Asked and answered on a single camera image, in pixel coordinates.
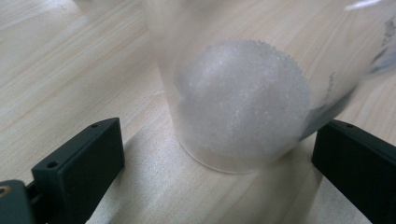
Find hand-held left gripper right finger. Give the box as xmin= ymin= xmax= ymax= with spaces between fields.
xmin=311 ymin=119 xmax=396 ymax=224

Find clear plastic jar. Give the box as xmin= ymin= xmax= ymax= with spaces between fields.
xmin=145 ymin=0 xmax=396 ymax=175

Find white granules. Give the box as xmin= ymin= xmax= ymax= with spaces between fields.
xmin=175 ymin=38 xmax=313 ymax=166

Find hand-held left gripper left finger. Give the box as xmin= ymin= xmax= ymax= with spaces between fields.
xmin=32 ymin=117 xmax=126 ymax=224

